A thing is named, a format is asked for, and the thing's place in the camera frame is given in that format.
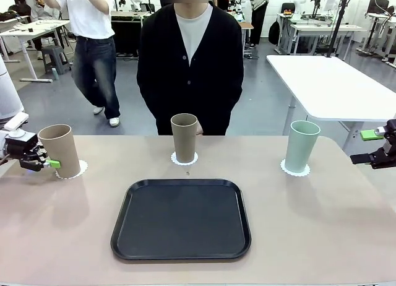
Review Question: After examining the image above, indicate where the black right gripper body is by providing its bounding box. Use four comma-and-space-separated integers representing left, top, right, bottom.
383, 119, 396, 170

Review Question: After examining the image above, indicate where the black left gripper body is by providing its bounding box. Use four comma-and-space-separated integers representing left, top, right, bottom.
5, 132, 40, 163

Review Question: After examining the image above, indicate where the light tan cup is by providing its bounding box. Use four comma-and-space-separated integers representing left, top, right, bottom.
38, 124, 81, 178

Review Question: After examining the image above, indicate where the white scalloped paper coaster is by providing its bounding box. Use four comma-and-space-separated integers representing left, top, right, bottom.
55, 160, 88, 180
171, 151, 199, 166
280, 158, 311, 177

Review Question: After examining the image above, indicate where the mint green cup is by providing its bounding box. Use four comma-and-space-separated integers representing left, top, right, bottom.
284, 120, 321, 172

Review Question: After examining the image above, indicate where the person's left forearm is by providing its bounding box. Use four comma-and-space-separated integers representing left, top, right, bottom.
216, 81, 244, 126

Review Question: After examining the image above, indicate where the person's right forearm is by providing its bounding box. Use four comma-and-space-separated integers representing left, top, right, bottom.
137, 81, 161, 126

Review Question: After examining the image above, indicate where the large white table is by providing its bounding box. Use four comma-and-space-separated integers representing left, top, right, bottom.
266, 54, 396, 152

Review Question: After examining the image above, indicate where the grey plastic stool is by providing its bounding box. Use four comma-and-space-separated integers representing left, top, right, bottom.
41, 45, 71, 76

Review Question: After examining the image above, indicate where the person in white t-shirt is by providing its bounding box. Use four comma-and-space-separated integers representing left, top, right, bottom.
40, 0, 121, 128

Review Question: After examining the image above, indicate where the black tripod pole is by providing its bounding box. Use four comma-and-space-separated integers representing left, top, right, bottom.
324, 0, 353, 58

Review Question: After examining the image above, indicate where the white desk with equipment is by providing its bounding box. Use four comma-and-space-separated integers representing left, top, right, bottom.
277, 12, 368, 56

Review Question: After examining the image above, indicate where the long white desk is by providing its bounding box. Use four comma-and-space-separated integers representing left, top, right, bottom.
0, 19, 71, 82

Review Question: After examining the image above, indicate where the black backpack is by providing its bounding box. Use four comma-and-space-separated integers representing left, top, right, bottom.
268, 19, 281, 45

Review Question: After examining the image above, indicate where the person in grey sweater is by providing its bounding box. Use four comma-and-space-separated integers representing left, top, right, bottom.
30, 0, 59, 60

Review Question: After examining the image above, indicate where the desk with black panel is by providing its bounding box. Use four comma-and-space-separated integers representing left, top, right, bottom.
110, 10, 146, 56

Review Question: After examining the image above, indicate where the person in black cardigan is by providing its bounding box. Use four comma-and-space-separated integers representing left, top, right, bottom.
136, 0, 244, 136

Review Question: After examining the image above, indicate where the person in patterned sweater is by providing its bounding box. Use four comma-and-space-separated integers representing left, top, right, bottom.
248, 0, 269, 49

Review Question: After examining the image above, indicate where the black plastic tray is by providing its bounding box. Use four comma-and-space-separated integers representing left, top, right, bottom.
110, 178, 252, 262

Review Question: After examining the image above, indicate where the wooden top table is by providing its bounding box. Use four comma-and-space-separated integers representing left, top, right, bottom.
240, 22, 254, 51

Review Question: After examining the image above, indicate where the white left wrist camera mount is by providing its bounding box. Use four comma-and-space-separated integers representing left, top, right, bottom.
4, 112, 30, 140

